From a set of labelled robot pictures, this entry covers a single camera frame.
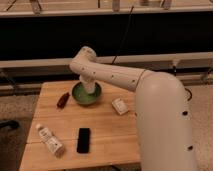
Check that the small white box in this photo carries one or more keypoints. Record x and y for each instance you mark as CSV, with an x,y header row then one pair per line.
x,y
120,106

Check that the dark red packet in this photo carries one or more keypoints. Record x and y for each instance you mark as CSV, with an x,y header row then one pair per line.
x,y
63,100

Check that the white ceramic cup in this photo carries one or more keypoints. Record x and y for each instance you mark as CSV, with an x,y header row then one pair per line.
x,y
90,88

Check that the black chair base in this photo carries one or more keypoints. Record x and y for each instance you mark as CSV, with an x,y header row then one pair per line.
x,y
10,123

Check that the black smartphone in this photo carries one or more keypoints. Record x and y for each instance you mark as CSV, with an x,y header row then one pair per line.
x,y
83,140

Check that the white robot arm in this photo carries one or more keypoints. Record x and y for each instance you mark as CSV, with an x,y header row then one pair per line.
x,y
161,108

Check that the white plastic bottle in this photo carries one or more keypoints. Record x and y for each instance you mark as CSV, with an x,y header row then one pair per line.
x,y
50,140

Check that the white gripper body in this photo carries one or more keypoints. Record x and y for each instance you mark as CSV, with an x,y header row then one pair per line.
x,y
86,80

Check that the green ceramic bowl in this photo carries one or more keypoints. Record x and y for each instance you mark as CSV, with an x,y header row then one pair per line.
x,y
82,97

